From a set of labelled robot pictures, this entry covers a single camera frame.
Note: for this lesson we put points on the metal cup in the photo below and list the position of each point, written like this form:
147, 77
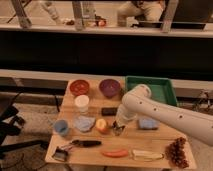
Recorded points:
117, 129

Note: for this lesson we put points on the orange carrot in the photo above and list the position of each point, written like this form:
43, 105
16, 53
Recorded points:
115, 154

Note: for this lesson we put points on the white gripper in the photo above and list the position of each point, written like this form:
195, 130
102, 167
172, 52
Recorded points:
124, 116

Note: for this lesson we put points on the white plastic cup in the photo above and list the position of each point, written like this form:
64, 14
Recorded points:
82, 103

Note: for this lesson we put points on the green plastic tray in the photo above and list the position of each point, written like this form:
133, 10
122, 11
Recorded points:
161, 88

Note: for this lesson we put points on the black office chair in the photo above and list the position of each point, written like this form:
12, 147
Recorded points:
8, 118

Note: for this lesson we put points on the person in background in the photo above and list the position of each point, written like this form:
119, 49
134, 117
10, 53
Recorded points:
150, 9

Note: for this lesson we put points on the red yellow apple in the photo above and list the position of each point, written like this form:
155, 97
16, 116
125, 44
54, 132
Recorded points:
102, 126

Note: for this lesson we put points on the grey blue cloth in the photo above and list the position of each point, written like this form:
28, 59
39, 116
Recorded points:
83, 123

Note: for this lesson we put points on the black rectangular block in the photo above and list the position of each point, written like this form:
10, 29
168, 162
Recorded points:
109, 111

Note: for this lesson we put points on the dark red grapes bunch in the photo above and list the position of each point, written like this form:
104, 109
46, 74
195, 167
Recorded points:
175, 153

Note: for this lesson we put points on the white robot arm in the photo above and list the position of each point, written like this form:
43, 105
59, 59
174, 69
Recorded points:
138, 101

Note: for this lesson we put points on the blue plastic cup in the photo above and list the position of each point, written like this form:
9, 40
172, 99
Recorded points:
61, 127

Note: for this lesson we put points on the purple bowl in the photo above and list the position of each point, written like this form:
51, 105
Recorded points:
109, 87

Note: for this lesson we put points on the red bowl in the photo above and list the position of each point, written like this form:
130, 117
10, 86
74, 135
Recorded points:
79, 87

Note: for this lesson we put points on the yellow corn cob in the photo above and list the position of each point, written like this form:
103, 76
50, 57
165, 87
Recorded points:
146, 155

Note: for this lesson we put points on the blue sponge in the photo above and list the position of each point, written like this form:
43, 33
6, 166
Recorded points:
148, 124

